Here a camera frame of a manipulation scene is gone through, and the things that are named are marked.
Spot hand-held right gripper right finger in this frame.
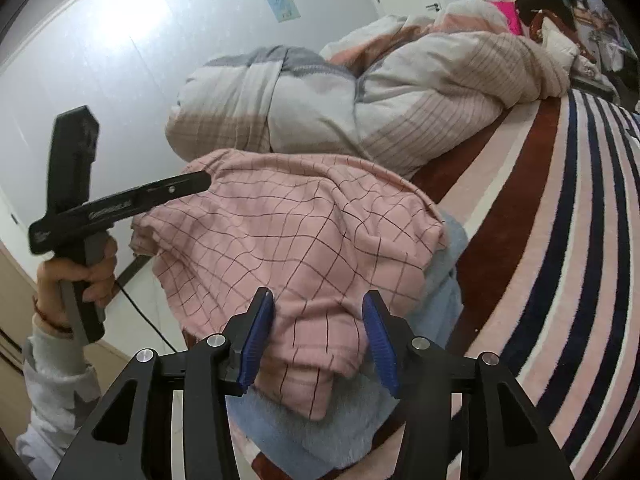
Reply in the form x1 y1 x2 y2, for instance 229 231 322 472
362 289 576 480

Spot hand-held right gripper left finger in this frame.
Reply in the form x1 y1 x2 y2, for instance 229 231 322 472
51 287 275 480

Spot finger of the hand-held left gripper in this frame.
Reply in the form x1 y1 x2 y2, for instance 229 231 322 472
144 170 212 207

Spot pink checked pants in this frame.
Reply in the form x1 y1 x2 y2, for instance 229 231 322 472
129 149 448 421

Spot person's left hand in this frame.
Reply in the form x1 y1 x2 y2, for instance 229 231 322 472
34 236 119 334

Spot light blue fleece blanket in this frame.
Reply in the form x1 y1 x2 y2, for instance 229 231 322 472
227 214 469 467

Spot striped printed blanket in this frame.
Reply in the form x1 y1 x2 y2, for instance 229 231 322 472
250 87 640 480

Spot beige and grey comforter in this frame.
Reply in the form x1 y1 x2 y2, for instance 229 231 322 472
165 0 574 182

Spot white quilted garment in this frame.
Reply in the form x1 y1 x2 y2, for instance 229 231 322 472
542 24 596 73

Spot pink bag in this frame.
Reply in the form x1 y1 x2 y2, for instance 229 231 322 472
492 0 527 37

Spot red floral garment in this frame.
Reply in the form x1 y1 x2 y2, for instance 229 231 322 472
529 9 562 44

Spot black garment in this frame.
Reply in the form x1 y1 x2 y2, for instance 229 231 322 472
515 0 577 27

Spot black cable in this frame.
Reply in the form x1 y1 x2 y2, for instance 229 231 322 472
114 280 177 354

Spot red bracelet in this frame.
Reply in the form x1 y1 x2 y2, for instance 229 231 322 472
32 297 74 337

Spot blue wall poster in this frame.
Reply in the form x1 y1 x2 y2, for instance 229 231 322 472
263 0 300 24

